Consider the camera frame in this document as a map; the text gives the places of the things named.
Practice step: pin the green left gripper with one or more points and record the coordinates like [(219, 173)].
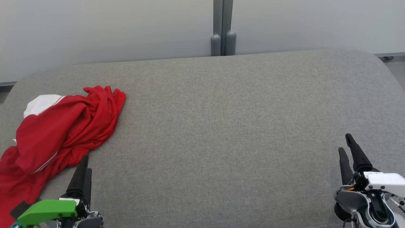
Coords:
[(47, 210)]

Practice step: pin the grey wall base rail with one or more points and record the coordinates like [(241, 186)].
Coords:
[(6, 84), (392, 54)]

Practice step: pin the red shirt with white sleeves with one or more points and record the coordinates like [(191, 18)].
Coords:
[(79, 126)]

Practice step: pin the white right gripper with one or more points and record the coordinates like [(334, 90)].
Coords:
[(389, 183)]

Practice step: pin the grey fabric ottoman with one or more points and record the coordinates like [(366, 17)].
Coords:
[(221, 126)]

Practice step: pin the grey post pair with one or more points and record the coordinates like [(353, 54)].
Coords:
[(217, 44)]

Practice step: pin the red shorts with white stripes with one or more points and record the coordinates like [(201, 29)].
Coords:
[(12, 183)]

